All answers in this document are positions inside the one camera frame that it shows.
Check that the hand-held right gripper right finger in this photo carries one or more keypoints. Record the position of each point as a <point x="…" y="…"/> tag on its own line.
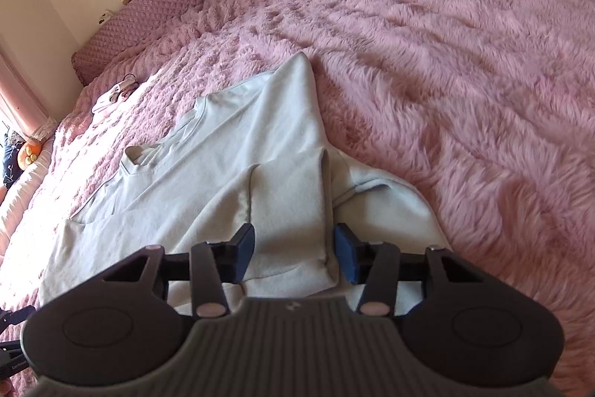
<point x="346" y="253"/>

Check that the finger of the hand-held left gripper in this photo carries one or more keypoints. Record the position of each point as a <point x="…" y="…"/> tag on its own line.
<point x="16" y="315"/>

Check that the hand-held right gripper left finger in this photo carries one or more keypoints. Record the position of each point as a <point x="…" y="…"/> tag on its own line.
<point x="244" y="249"/>

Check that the light blue sweatshirt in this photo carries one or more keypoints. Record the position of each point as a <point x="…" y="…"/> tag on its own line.
<point x="204" y="173"/>

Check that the navy patterned pillow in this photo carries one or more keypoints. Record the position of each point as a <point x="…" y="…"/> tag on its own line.
<point x="8" y="162"/>

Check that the orange plush toy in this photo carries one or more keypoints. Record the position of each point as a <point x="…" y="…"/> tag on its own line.
<point x="29" y="154"/>

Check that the pink fluffy blanket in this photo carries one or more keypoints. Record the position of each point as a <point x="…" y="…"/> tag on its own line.
<point x="441" y="90"/>

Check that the small white garment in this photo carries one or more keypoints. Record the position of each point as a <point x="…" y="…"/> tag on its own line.
<point x="113" y="93"/>

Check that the pink curtain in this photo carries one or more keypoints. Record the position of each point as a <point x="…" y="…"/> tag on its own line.
<point x="21" y="90"/>

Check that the small white plush toy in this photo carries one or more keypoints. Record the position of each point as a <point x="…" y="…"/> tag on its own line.
<point x="106" y="16"/>

